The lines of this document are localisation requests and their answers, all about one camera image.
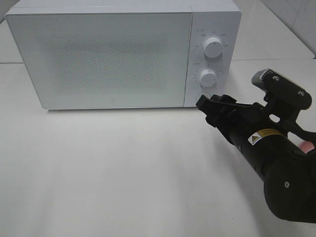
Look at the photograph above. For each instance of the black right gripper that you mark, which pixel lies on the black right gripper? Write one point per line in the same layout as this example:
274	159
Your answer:
234	120

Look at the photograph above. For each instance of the round white door button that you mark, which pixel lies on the round white door button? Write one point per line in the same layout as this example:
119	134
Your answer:
204	93

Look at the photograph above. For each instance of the white microwave door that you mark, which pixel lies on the white microwave door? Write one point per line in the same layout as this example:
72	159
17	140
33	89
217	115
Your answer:
93	61

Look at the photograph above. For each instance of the pink round plate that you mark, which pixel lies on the pink round plate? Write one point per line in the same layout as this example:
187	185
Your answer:
306	147

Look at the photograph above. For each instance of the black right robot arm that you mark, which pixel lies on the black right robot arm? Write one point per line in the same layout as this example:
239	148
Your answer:
288	174

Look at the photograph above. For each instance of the white lower microwave knob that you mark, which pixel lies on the white lower microwave knob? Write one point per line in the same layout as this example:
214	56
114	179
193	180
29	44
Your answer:
207	78

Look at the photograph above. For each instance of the white microwave knob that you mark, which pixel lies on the white microwave knob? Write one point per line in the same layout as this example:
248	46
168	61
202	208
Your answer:
213	47
207	78

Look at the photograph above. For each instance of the white upper microwave knob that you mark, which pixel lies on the white upper microwave knob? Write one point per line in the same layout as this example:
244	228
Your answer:
213	47

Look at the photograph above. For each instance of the white microwave oven body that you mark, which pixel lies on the white microwave oven body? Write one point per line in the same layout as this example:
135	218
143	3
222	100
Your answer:
209	18

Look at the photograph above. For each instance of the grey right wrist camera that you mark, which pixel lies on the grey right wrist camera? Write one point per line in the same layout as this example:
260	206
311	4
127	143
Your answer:
285	99

